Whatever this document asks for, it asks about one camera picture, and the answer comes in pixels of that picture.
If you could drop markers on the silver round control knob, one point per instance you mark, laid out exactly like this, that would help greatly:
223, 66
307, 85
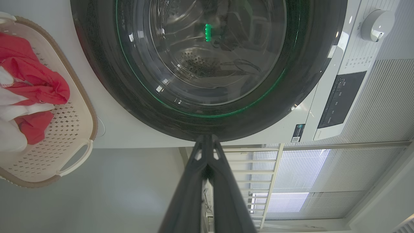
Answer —
376, 26

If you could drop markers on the white metal railing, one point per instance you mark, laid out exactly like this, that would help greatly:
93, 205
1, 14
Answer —
271, 181

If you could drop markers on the black round washer door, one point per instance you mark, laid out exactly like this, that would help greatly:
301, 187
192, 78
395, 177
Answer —
106, 81

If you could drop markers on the cream laundry basket brown rim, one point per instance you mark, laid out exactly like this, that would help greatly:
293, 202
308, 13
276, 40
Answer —
64, 129

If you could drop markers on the round white filter cover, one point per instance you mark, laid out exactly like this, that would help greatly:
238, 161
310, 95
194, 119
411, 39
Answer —
101, 127

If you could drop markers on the dark grey control panel display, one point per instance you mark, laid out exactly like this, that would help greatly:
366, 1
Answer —
341, 100

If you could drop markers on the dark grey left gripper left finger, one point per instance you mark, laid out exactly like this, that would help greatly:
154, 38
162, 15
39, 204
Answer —
184, 200

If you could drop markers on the red and white garment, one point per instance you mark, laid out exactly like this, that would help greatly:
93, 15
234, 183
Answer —
35, 81

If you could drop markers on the white front-load washing machine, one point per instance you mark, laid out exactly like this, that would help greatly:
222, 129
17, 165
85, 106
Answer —
258, 136

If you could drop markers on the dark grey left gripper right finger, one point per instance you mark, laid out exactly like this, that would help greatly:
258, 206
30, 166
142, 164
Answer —
226, 200

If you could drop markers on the black QR brand sticker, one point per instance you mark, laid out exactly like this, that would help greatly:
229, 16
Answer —
298, 133

